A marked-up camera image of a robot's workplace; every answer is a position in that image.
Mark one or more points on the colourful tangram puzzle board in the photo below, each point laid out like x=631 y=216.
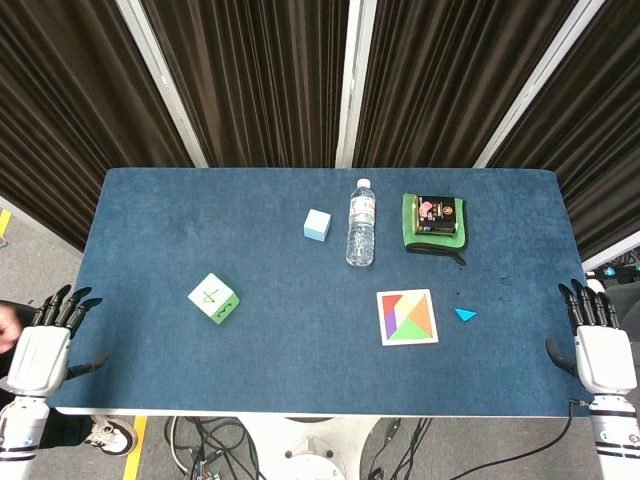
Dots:
x=380 y=320

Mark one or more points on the person in dark clothes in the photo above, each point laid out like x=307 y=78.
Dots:
x=10 y=325

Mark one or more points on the light blue foam cube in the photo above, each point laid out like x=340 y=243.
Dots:
x=317 y=222

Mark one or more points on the clear plastic water bottle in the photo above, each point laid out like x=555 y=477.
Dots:
x=360 y=230

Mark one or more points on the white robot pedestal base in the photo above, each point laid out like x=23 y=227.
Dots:
x=310 y=450

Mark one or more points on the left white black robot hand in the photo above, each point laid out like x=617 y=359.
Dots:
x=39 y=357

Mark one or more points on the small blue triangle piece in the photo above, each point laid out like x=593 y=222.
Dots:
x=465 y=314

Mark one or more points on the green white numbered cube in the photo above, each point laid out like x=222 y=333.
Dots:
x=210 y=296

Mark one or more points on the white sneaker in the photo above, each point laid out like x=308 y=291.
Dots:
x=112 y=436

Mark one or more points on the black device with cyan lights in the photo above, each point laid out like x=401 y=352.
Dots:
x=620 y=272

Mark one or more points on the dark brown curtain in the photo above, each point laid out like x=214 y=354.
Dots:
x=260 y=80
x=440 y=80
x=65 y=110
x=595 y=150

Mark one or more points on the red triangle tangram piece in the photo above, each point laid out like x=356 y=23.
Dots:
x=388 y=303

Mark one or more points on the blue felt table mat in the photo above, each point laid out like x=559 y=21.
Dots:
x=280 y=350

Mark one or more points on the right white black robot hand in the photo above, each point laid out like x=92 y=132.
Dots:
x=605 y=357

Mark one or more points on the green triangle tangram piece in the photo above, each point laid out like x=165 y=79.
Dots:
x=410 y=331

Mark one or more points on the green black-edged cloth pouch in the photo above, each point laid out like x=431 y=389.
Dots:
x=435 y=241

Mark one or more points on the orange triangle tangram piece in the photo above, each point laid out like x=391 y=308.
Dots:
x=422 y=322

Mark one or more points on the purple tangram piece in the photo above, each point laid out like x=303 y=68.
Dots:
x=390 y=327

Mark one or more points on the black printed snack box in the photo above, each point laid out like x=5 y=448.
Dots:
x=436 y=212

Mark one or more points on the yellow tangram piece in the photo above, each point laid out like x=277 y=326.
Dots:
x=407 y=307

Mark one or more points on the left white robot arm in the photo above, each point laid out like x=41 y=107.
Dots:
x=22 y=435

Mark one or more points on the white partition frame post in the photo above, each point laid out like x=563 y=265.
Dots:
x=540 y=85
x=355 y=80
x=165 y=85

